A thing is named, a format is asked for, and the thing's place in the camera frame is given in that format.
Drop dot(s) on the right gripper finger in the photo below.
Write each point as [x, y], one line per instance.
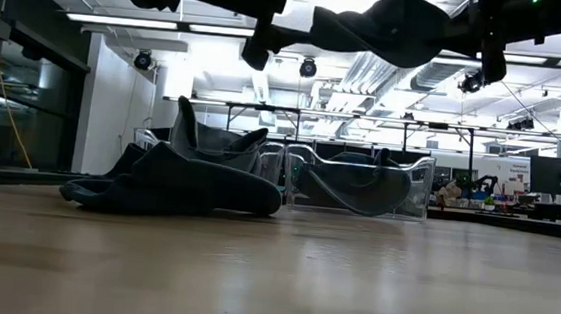
[493, 61]

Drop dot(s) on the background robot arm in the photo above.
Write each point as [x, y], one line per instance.
[485, 184]

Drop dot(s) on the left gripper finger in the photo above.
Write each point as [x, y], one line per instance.
[265, 30]

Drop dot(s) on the clear plastic bin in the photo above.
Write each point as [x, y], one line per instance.
[272, 164]
[421, 188]

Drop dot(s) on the black ceiling spotlight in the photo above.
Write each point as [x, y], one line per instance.
[472, 83]
[308, 68]
[142, 60]
[521, 124]

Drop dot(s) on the white printed sign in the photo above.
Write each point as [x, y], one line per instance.
[517, 170]

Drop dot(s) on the small potted plant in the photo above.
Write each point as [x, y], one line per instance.
[489, 201]

